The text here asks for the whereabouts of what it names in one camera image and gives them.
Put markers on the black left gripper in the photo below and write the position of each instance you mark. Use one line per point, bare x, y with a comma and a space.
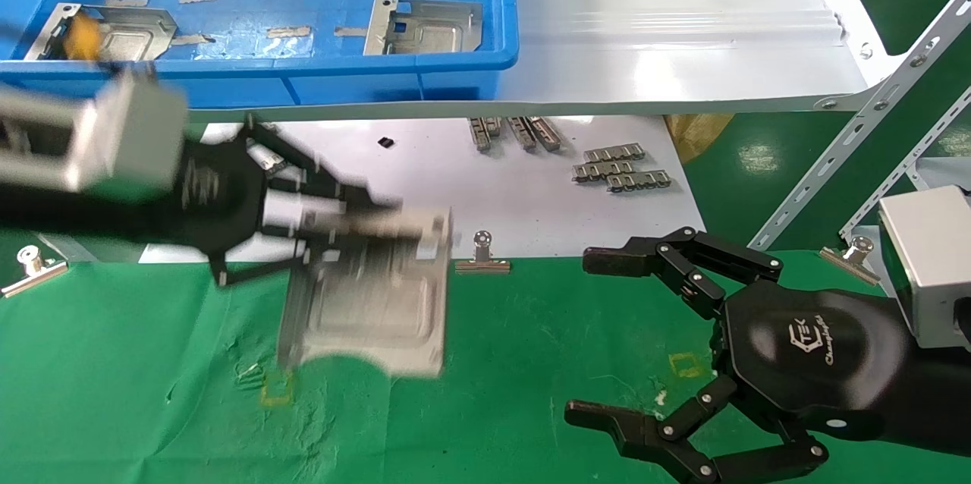
224, 203

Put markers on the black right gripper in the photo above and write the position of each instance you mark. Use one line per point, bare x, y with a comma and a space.
812, 362

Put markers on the stamped grey metal plate part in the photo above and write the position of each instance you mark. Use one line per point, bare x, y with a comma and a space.
425, 32
379, 309
129, 36

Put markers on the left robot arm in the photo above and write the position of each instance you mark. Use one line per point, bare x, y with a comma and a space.
91, 215

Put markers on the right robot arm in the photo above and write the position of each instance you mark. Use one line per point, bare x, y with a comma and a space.
944, 393

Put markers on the silver binder clip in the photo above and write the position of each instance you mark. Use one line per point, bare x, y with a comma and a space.
34, 271
853, 260
482, 262

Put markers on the beige tape strip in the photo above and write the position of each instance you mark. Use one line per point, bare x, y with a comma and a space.
350, 32
192, 39
288, 32

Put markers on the green table cloth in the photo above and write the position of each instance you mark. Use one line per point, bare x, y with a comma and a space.
493, 332

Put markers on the yellow plastic bag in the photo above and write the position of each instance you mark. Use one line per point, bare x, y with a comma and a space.
694, 135

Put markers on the white slotted steel upright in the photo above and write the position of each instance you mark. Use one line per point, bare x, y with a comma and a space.
872, 112
910, 165

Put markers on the white metal shelf board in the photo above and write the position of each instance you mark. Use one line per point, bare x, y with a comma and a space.
683, 14

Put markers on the small grey metal rail part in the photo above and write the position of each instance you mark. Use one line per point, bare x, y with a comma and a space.
603, 171
641, 180
521, 133
614, 152
479, 135
494, 126
546, 133

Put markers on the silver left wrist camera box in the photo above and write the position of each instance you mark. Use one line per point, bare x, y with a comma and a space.
114, 127

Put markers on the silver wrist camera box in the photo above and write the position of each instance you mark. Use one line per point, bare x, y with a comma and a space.
114, 127
933, 264

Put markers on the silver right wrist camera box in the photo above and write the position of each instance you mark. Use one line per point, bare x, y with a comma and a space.
933, 264

